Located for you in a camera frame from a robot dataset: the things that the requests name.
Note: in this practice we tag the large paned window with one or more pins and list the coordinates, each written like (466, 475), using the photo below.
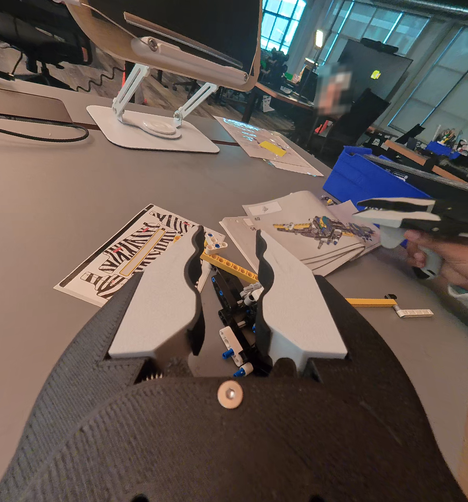
(283, 23)

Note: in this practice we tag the wooden bench with black frame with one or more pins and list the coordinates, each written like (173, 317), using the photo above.
(414, 153)

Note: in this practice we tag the zebra striped sticker sheet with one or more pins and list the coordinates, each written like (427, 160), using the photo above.
(136, 251)

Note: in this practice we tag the small blue bin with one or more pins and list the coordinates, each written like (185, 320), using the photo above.
(440, 148)

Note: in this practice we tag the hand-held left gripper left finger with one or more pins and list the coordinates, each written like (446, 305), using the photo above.
(157, 298)

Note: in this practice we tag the black lego assembly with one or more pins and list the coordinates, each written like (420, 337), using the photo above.
(234, 313)

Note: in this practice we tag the black office chair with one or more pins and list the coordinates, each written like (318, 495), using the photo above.
(34, 35)

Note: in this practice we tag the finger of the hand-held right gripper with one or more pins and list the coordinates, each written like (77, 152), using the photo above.
(387, 219)
(406, 204)

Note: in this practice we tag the wooden background desk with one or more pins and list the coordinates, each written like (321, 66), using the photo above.
(289, 96)

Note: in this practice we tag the white folding monitor stand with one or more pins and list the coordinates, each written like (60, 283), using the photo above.
(155, 137)

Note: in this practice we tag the dark flat pad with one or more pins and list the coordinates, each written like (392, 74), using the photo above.
(26, 109)

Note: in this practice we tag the black display panel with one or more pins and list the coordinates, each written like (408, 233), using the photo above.
(379, 59)

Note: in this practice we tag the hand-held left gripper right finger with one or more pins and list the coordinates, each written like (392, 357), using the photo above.
(300, 313)

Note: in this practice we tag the person's right hand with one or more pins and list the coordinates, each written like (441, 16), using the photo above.
(461, 262)

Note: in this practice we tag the large blue plastic bin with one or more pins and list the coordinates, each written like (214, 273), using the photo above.
(359, 180)

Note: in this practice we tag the yellow and white lego beam assembly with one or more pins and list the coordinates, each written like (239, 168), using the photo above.
(371, 302)

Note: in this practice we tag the clear plastic bag with papers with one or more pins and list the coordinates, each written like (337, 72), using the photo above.
(257, 137)

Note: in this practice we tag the white angled lego piece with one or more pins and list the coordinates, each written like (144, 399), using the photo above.
(216, 242)

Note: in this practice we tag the black high-back chair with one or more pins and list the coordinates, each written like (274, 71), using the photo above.
(361, 117)

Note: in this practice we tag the long yellow lego beam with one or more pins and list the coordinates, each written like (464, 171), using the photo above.
(230, 266)

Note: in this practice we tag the lego instruction booklet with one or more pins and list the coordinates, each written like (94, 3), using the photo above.
(296, 239)

